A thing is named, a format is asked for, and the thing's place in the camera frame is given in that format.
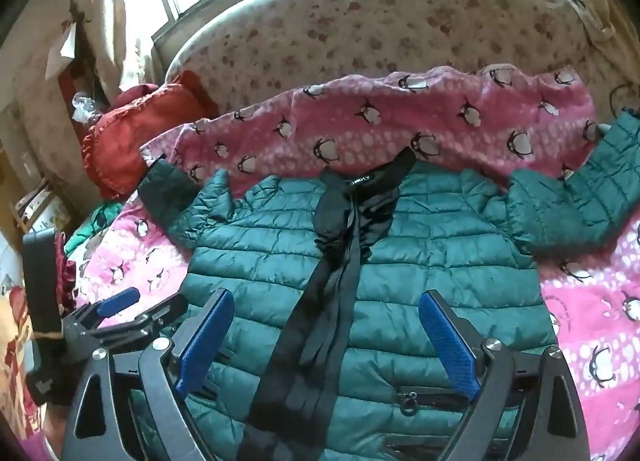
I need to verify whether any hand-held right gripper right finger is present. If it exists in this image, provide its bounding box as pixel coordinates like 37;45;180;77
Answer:
419;291;586;461

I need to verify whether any red ruffled pillow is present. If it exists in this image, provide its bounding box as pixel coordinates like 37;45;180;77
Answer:
82;70;221;199

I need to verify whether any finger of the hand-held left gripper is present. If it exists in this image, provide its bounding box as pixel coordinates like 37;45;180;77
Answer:
62;287;141;339
92;293;190;344

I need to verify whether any green puffer jacket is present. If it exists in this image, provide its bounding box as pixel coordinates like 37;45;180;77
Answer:
137;113;640;461

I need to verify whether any pink penguin print blanket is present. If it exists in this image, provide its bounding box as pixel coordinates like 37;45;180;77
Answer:
65;66;640;461

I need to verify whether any clear plastic bottle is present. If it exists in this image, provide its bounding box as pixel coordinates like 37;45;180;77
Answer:
71;93;103;128

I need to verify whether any wooden frame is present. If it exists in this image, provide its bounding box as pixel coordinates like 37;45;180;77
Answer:
10;176;57;237

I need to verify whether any floral print mattress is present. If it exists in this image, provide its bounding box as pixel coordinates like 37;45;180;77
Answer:
165;0;621;116

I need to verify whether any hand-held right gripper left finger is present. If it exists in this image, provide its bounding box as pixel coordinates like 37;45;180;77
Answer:
62;288;236;461

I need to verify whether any green printed cloth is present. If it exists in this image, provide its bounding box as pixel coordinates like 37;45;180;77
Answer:
65;201;123;258

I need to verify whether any beige curtain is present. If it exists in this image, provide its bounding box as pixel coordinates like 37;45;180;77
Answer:
70;0;132;96

